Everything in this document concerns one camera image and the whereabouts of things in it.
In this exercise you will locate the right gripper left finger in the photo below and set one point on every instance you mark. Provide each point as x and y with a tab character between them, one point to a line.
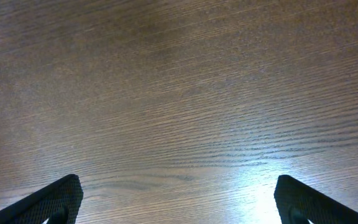
58	202

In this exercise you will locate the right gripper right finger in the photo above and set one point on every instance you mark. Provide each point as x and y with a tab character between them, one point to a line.
299	203

